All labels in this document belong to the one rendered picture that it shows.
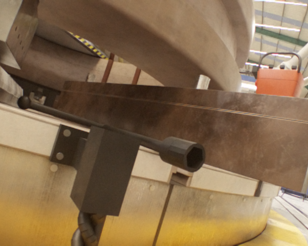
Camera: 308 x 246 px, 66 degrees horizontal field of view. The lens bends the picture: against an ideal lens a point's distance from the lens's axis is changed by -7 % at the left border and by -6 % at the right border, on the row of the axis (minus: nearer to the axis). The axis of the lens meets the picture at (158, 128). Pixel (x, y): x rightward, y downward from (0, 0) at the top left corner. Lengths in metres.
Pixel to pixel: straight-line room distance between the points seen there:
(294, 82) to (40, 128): 1.00
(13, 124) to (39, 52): 5.21
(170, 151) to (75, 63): 5.18
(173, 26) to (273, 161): 0.83
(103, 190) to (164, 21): 1.07
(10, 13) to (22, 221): 0.51
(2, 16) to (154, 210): 0.65
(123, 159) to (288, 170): 0.80
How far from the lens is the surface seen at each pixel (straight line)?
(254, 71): 1.73
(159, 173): 0.67
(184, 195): 0.79
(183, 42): 1.43
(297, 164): 1.09
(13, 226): 0.62
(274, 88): 1.21
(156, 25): 1.31
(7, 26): 0.75
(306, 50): 1.60
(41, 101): 6.13
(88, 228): 0.43
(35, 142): 0.55
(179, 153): 0.55
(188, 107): 1.36
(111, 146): 0.39
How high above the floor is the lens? 0.32
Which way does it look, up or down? 4 degrees up
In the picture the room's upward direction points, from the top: 17 degrees clockwise
